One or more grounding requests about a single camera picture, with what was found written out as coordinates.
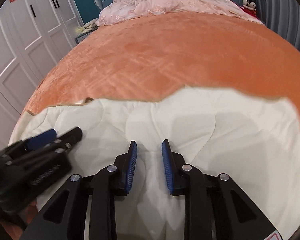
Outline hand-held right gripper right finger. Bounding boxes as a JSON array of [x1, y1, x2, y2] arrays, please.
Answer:
[[161, 139, 284, 240]]

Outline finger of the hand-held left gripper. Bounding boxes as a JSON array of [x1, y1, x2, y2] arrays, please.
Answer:
[[52, 127, 83, 153], [24, 129, 58, 151]]

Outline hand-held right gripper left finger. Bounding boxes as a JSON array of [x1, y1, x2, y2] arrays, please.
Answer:
[[20, 140, 138, 240]]

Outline white quilted jacket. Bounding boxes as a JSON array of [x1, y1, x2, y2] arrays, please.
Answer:
[[9, 85, 300, 240]]

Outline white panelled wardrobe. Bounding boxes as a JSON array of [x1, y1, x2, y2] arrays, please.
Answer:
[[0, 0, 84, 150]]

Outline pale cloth bundle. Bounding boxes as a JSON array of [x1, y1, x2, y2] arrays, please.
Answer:
[[76, 20, 99, 34]]

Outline orange plush blanket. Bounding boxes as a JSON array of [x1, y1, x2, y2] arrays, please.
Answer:
[[0, 12, 300, 233]]

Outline pink lace quilt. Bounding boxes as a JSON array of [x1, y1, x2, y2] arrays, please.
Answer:
[[96, 0, 265, 27]]

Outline plush doll toy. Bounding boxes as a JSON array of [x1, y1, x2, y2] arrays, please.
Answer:
[[242, 0, 257, 12]]

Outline grey blue curtain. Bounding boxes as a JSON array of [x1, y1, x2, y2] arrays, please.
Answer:
[[252, 0, 300, 60]]

